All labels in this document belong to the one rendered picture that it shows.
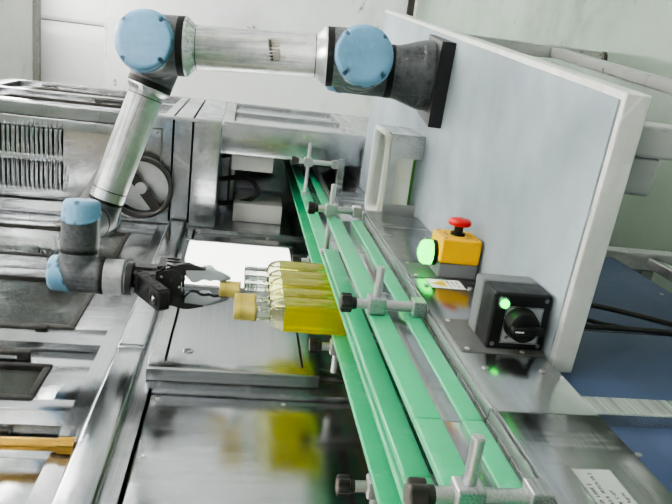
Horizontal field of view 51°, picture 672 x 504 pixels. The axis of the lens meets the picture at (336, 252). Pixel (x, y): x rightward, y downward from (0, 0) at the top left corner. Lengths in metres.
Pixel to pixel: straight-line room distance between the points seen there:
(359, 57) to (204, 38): 0.30
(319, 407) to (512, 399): 0.63
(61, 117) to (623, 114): 1.95
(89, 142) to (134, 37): 1.12
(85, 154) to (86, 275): 1.07
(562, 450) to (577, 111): 0.44
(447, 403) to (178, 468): 0.52
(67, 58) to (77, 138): 3.29
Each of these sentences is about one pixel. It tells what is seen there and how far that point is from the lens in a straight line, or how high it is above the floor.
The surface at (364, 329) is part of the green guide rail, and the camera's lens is 1.19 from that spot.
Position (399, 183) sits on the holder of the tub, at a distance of 1.67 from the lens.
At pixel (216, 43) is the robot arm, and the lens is 1.42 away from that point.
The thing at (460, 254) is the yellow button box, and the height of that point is 0.79.
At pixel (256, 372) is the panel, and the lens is 1.41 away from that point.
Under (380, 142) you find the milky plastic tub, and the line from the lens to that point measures 1.80.
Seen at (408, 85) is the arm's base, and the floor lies 0.83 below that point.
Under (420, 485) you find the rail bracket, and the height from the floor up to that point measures 1.00.
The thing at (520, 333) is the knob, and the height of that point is 0.81.
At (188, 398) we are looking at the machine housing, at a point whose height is 1.23.
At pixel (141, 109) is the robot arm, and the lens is 1.57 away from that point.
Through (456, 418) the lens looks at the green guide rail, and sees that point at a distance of 0.81.
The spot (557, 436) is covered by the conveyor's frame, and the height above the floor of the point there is 0.83.
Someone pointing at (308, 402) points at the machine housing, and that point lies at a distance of 1.41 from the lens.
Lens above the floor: 1.18
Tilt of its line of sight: 9 degrees down
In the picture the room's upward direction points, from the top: 85 degrees counter-clockwise
